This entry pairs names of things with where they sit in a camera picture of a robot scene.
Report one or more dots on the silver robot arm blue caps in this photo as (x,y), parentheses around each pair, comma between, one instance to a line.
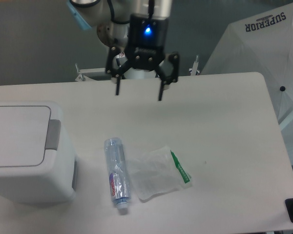
(114,15)

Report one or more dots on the clear crushed plastic bottle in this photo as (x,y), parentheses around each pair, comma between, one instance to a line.
(118,178)

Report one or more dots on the white Superior umbrella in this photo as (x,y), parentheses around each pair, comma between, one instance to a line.
(262,43)

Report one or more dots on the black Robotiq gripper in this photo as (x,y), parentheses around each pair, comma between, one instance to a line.
(144,51)

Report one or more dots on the white push-lid trash can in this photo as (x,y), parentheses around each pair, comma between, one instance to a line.
(38,162)

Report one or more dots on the clear plastic bag green strip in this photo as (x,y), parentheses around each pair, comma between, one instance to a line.
(156,173)

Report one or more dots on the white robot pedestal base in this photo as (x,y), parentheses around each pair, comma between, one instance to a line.
(99,74)

